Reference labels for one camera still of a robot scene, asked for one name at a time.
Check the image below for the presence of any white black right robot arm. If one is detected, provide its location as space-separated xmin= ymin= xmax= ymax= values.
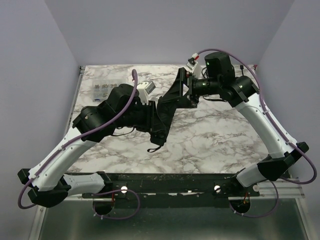
xmin=157 ymin=48 xmax=309 ymax=188

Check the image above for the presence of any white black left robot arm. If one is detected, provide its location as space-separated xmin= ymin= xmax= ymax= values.
xmin=18 ymin=84 xmax=156 ymax=210

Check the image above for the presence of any black umbrella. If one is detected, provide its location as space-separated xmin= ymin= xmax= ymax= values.
xmin=147 ymin=96 xmax=181 ymax=153

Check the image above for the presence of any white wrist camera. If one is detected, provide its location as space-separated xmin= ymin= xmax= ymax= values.
xmin=185 ymin=53 xmax=202 ymax=78
xmin=137 ymin=81 xmax=156 ymax=105

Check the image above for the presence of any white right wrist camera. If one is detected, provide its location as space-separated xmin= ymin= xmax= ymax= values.
xmin=185 ymin=53 xmax=202 ymax=78

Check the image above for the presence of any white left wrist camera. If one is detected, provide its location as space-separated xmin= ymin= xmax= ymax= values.
xmin=137 ymin=81 xmax=156 ymax=105

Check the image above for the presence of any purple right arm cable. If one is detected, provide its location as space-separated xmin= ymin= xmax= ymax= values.
xmin=197 ymin=48 xmax=316 ymax=183

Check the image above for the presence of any aluminium front rail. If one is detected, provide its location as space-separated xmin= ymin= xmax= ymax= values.
xmin=228 ymin=180 xmax=305 ymax=201

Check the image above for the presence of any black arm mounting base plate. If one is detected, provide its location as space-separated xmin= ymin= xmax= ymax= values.
xmin=89 ymin=172 xmax=261 ymax=208

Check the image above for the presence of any clear plastic screw organizer box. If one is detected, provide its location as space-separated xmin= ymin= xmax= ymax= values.
xmin=91 ymin=79 xmax=126 ymax=102

